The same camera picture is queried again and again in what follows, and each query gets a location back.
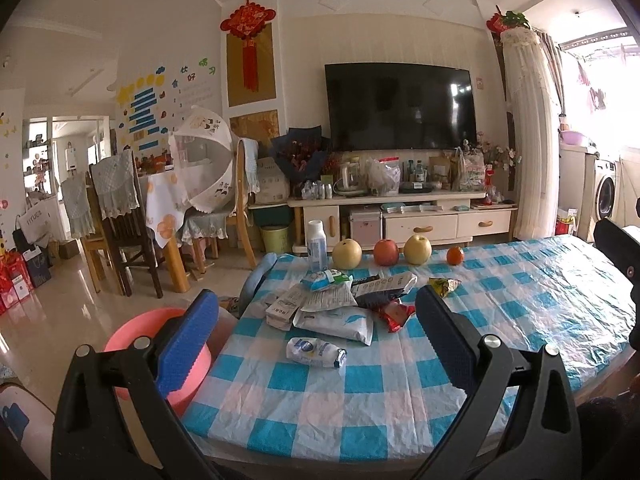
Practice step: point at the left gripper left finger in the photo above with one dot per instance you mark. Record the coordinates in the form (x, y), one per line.
(90, 438)

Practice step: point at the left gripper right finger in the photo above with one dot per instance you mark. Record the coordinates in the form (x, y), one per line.
(519, 418)

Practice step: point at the yellow snack wrapper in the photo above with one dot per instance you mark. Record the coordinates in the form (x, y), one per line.
(443, 286)

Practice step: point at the red snack wrapper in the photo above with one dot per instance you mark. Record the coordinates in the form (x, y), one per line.
(396, 314)

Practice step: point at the small white bottle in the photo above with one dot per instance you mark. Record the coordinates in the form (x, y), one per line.
(315, 352)

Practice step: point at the large white blue pouch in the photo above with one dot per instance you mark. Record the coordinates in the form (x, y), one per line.
(351, 323)

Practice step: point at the dark striped snack packet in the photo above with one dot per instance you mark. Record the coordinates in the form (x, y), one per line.
(381, 291)

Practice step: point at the white printed foil bag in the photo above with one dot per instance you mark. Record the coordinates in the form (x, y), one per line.
(331, 298)

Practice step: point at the white washing machine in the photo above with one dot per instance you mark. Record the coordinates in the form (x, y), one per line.
(605, 188)

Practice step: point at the white standing air conditioner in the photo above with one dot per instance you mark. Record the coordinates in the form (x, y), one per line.
(530, 93)

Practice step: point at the small orange tangerine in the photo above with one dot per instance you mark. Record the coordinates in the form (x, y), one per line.
(455, 256)

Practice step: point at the red gift bags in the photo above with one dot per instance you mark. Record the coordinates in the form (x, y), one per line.
(15, 282)

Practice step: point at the white tv cabinet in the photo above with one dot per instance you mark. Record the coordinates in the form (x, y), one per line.
(446, 218)

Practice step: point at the yellow pear right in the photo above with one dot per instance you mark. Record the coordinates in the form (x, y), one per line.
(417, 249)

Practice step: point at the yellow pear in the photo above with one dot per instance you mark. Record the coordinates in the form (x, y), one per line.
(347, 254)
(417, 249)

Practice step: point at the light wooden chair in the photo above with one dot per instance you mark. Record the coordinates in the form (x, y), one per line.
(235, 209)

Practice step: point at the blue checkered tablecloth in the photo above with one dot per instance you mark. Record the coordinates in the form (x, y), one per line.
(392, 400)

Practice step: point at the dark wooden dining chair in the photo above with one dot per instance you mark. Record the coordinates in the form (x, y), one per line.
(115, 182)

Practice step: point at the dining table with floral cloth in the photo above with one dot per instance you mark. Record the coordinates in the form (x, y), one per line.
(174, 222)

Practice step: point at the red apple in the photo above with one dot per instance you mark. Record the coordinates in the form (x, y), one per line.
(386, 253)

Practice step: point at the green waste bin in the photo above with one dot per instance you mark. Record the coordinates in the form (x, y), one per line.
(276, 239)

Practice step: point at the clear plastic bag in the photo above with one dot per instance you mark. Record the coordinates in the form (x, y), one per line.
(384, 176)

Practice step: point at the pink storage box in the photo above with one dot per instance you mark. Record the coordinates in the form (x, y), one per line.
(365, 225)

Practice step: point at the white blue standing bottle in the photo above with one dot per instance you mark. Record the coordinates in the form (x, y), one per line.
(316, 246)

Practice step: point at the yellow pear left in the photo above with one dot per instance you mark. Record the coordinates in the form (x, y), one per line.
(347, 254)

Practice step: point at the electric kettle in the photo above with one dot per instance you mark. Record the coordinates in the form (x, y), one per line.
(350, 182)

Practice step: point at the white mesh food cover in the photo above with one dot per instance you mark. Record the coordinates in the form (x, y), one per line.
(202, 150)

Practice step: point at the black flat television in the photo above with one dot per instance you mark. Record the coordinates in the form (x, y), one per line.
(399, 106)

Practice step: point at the dark wrapped flower bouquet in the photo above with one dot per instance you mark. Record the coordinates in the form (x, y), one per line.
(301, 153)

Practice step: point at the red chinese knot decoration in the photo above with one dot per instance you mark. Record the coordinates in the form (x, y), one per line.
(246, 23)

